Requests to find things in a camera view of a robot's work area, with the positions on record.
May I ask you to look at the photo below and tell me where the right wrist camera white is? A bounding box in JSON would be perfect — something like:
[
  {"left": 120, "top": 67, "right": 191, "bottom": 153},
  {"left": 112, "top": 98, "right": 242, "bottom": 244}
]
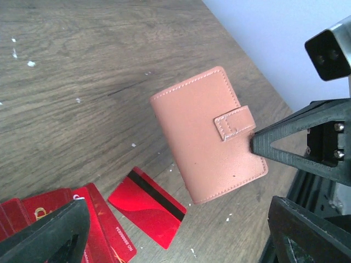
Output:
[{"left": 304, "top": 16, "right": 350, "bottom": 81}]

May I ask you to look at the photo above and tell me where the pink leather card holder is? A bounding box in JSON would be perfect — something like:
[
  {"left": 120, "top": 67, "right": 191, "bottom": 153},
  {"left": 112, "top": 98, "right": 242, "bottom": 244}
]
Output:
[{"left": 150, "top": 66, "right": 268, "bottom": 204}]

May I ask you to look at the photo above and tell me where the red VIP card pile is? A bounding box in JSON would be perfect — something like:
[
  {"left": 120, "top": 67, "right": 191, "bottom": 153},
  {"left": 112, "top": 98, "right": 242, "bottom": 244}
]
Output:
[{"left": 1, "top": 183, "right": 137, "bottom": 262}]

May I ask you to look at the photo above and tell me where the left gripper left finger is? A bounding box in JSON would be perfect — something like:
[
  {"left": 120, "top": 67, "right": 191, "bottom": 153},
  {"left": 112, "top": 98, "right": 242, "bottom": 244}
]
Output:
[{"left": 1, "top": 199, "right": 90, "bottom": 262}]

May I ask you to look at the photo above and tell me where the lone red card magnetic stripe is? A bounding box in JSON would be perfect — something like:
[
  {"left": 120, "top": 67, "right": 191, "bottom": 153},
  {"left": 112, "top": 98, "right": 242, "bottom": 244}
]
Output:
[{"left": 107, "top": 167, "right": 187, "bottom": 250}]

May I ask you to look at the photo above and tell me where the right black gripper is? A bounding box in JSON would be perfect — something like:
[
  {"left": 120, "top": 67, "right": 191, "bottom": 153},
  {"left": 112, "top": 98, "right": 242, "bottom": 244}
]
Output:
[{"left": 251, "top": 100, "right": 350, "bottom": 186}]

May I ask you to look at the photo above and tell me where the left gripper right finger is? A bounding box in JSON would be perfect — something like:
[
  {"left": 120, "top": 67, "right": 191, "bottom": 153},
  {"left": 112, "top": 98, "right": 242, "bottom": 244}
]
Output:
[{"left": 268, "top": 196, "right": 350, "bottom": 262}]

